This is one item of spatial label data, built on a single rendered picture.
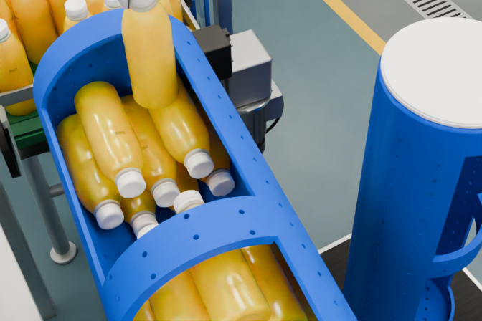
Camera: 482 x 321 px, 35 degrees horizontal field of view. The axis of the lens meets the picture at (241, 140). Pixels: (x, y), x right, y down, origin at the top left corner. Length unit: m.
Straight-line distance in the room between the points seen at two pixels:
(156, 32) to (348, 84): 1.81
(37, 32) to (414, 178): 0.78
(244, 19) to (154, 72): 1.99
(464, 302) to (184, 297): 1.30
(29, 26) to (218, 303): 0.83
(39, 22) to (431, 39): 0.75
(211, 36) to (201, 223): 0.64
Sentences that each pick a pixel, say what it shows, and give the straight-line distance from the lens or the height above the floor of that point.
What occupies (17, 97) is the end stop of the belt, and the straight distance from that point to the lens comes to 1.48.
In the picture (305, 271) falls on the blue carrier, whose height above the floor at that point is 1.20.
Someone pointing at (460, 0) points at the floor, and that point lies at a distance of 3.25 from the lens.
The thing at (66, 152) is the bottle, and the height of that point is 1.08.
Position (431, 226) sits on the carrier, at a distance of 1.52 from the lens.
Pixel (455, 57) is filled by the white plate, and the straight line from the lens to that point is 1.41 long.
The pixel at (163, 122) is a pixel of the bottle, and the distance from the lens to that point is 1.15.
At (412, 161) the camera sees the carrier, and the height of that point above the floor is 0.92.
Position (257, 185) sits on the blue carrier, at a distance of 0.97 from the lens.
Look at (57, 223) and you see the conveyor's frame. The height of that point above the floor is 0.18.
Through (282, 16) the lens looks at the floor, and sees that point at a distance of 3.08.
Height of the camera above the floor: 1.97
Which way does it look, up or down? 49 degrees down
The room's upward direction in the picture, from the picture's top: 2 degrees counter-clockwise
